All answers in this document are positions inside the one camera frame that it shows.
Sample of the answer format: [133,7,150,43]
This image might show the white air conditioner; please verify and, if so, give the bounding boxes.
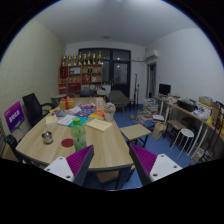
[144,49,160,62]

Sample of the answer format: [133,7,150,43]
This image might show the black computer monitor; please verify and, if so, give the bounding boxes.
[158,83,172,97]

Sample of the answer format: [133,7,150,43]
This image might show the black office chair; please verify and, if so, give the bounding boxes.
[21,92,58,128]

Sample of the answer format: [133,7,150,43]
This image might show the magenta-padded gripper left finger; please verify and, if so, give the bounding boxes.
[44,144,95,187]

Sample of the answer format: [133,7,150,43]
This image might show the white paper sheets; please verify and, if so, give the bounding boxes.
[56,114,76,127]

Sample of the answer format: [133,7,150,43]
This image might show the purple sign board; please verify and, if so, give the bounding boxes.
[3,100,26,134]

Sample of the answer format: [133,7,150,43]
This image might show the potted pink flowers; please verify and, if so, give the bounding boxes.
[103,101,117,122]

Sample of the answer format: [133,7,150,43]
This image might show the blue booklet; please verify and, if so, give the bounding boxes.
[51,109,68,118]

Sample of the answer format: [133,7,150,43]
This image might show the small wooden side table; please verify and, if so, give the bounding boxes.
[119,123,152,148]

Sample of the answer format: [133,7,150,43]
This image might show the wooden wall desk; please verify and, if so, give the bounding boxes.
[165,96,224,163]

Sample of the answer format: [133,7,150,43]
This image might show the stack of books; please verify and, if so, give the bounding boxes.
[136,98,160,125]

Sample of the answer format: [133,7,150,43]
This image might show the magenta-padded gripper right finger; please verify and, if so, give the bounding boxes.
[128,143,184,187]

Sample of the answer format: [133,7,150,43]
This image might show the brown paper bag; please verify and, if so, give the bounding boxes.
[151,122,168,141]

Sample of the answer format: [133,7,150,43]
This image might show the small yellow notebook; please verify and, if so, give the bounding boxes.
[45,114,59,126]

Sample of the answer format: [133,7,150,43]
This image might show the pink packet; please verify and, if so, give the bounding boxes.
[79,102,97,110]

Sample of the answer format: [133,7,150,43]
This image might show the orange booklet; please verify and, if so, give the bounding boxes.
[89,109,105,120]

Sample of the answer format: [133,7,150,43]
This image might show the black mesh chair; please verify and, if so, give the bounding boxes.
[3,134,48,168]

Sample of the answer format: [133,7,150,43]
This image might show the black stand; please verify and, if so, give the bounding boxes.
[133,73,139,102]

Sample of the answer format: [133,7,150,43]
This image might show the dark glass door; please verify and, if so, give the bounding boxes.
[78,48,132,98]

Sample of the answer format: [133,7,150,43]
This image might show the white round stool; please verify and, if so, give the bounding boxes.
[173,128,195,158]

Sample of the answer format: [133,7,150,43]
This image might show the large beige book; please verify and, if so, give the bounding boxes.
[85,118,114,133]

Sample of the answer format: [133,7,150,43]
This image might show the gift box with red ribbon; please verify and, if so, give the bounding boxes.
[59,95,76,111]

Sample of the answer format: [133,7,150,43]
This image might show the green drink bottle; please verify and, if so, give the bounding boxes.
[70,117,88,153]

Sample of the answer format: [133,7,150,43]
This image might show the grey armchair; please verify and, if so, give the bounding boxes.
[107,89,130,114]

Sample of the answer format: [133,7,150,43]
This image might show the wooden shelf unit with trophies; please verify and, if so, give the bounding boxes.
[58,50,104,96]

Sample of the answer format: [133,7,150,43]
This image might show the teal booklet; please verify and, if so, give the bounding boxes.
[68,116,90,128]

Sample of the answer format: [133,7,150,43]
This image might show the small metal cup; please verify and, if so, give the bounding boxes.
[41,130,54,145]

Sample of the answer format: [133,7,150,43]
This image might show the flat round red coaster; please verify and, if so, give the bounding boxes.
[60,138,75,148]

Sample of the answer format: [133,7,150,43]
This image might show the wooden stool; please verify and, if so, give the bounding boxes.
[163,119,186,148]

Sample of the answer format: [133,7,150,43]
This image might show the standing tan card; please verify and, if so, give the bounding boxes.
[95,96,106,111]

